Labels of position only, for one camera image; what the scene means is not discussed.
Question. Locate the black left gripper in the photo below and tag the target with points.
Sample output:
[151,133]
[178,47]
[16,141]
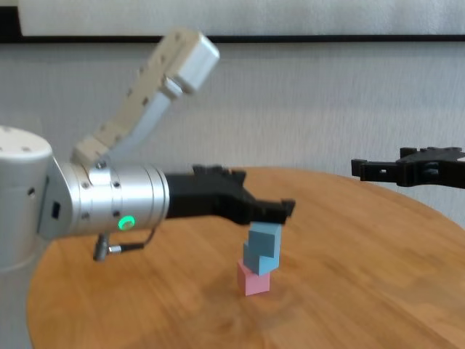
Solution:
[210,196]

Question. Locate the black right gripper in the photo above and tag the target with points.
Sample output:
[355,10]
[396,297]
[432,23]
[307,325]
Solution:
[436,167]

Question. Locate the pink cube block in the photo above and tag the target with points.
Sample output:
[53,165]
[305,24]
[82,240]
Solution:
[254,285]

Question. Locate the blue cube block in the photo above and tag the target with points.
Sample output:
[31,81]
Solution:
[263,238]
[259,264]

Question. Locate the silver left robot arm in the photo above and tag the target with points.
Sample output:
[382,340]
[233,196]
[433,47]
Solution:
[91,200]

